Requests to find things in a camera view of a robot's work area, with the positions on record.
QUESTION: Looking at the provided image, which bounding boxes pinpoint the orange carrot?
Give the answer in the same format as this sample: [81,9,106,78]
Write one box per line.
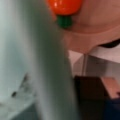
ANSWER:
[48,0,82,28]

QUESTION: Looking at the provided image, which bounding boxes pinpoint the pink round plate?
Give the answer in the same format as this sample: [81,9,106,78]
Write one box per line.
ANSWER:
[61,0,120,54]

